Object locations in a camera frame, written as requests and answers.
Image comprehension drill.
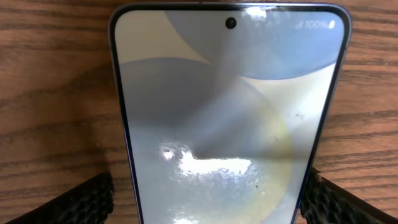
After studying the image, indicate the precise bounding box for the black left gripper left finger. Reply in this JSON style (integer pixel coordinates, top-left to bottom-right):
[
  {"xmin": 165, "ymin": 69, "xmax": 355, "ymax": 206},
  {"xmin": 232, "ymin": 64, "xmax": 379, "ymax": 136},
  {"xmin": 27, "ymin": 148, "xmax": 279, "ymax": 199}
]
[{"xmin": 6, "ymin": 173, "xmax": 114, "ymax": 224}]

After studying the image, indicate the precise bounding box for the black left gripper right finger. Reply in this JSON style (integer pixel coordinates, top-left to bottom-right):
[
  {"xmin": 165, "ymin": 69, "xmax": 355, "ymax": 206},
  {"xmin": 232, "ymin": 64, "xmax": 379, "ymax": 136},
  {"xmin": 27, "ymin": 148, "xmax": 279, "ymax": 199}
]
[{"xmin": 300, "ymin": 168, "xmax": 397, "ymax": 224}]

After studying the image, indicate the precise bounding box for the Samsung Galaxy smartphone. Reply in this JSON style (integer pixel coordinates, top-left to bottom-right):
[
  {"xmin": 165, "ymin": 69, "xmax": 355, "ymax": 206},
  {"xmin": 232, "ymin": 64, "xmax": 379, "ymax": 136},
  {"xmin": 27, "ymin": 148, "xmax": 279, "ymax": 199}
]
[{"xmin": 108, "ymin": 2, "xmax": 352, "ymax": 224}]

